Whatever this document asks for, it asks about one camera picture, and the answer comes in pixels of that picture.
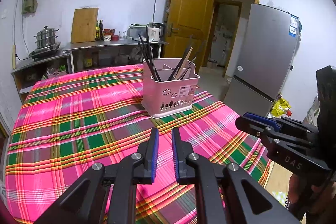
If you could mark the pink basket with vegetables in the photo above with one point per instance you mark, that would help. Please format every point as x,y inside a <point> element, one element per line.
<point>56,73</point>

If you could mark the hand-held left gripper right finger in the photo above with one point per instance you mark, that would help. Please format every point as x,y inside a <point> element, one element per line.
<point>176,155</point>

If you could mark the portable gas stove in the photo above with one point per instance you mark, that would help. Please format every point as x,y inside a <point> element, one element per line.
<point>43,54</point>

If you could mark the white electric kettle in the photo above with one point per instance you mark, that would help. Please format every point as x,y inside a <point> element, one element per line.
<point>155,33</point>

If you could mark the pink green plaid tablecloth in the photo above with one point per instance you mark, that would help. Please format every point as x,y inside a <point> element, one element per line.
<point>78,108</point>

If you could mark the small steel kitchen table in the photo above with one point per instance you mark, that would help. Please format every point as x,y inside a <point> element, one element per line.
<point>34,64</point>

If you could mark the dark oil bottle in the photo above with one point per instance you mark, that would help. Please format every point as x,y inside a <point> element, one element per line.
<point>101,31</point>

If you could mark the wooden chopstick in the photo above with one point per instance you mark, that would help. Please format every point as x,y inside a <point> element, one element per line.
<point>187,57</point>

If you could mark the yellow plastic bottle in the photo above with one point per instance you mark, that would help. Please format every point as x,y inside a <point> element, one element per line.
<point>88,60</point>

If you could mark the yellow plastic bag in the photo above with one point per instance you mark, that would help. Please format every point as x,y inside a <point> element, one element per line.
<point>281,107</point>

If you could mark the yellow oil bottle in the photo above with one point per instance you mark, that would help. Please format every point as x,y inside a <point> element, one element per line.
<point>97,32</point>

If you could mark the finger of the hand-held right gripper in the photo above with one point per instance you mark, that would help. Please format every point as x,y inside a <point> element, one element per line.
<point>252,126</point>
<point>261,118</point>

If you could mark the grey refrigerator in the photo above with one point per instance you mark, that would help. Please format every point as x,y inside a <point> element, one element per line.
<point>262,56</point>

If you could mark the red round tin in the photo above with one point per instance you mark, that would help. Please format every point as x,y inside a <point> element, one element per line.
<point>115,37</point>

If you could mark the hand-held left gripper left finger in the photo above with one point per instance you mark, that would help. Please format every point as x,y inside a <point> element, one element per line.
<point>155,153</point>

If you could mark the yellowish power strip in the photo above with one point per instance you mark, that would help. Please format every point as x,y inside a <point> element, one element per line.
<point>14,56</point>

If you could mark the clear drinking glass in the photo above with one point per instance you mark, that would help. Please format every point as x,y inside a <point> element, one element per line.
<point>121,35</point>

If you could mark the large steel kitchen table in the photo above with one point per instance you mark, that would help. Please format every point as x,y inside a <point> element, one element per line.
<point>110,43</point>

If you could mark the white wall switch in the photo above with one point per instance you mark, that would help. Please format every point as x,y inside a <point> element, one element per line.
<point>5,14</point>

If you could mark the steel steamer pot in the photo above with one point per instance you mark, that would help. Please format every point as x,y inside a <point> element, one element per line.
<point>46,39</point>

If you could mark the white sauce jar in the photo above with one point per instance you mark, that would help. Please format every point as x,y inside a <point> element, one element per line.
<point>106,37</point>

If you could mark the yellow wooden door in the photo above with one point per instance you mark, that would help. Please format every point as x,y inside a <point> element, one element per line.
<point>189,16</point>

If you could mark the bamboo cutting board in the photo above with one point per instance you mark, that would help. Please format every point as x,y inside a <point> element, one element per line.
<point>84,26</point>

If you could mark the pink plastic chopstick holder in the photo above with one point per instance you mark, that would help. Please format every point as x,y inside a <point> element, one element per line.
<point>162,87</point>

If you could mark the white plastic container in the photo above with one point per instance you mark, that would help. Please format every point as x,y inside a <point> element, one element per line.
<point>135,33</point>

